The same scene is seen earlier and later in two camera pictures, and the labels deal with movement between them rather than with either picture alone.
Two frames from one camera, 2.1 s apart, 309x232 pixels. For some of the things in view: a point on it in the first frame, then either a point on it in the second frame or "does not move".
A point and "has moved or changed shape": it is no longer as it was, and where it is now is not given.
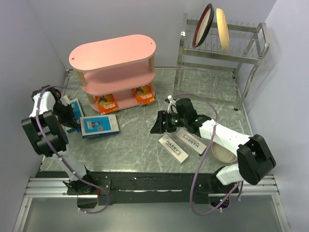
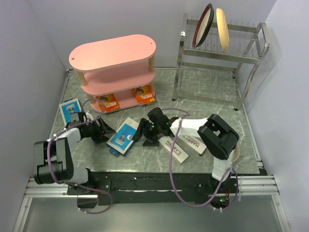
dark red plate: x=203 y=25 does not move
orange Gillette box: x=145 y=95 does not move
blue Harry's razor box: x=98 y=125 has moved or changed shape
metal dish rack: x=207 y=72 does not move
